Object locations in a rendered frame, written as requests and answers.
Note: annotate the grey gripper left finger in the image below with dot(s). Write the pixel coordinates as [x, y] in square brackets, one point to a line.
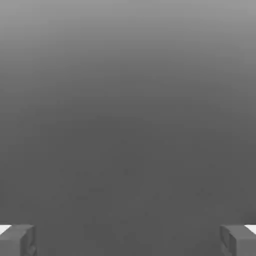
[14, 242]

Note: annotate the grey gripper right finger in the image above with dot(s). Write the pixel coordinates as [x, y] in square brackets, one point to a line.
[243, 243]

